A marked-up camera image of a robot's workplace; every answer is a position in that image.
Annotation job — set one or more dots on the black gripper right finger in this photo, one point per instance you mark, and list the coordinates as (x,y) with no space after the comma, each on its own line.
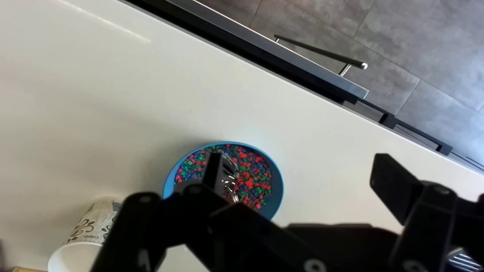
(432,226)

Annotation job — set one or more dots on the metal spoon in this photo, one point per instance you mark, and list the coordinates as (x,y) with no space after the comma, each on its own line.
(228,173)

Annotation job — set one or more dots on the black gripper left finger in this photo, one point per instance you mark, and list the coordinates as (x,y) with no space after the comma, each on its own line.
(211,231)

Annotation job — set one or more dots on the blue plastic bowl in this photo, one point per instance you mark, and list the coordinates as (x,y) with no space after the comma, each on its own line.
(273,199)

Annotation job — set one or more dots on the multicoloured beads filling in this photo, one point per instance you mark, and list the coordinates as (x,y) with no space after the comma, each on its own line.
(249,173)

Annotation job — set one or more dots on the patterned white paper cup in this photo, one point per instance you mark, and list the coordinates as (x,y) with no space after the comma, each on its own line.
(75,250)

